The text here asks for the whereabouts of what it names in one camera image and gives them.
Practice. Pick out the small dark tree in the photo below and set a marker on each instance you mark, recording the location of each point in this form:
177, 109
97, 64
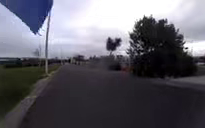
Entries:
112, 44

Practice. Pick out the pale concrete driveway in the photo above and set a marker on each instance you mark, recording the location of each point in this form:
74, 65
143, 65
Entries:
196, 80

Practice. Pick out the pale concrete kerb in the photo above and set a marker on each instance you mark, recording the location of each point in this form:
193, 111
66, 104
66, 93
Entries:
20, 110

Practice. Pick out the grey asphalt road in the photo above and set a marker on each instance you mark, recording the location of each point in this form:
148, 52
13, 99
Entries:
100, 100

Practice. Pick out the green grass field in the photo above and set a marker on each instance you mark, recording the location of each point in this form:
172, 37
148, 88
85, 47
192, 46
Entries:
10, 83

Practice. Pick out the low building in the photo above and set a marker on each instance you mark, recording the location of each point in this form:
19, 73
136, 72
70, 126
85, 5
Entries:
3, 61

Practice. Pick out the pale flag pole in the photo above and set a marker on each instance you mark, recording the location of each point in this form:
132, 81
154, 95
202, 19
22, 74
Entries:
47, 46

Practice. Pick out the blue flag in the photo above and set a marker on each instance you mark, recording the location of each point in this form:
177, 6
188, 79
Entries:
26, 11

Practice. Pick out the large dark tree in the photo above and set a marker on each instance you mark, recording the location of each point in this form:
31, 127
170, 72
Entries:
156, 50

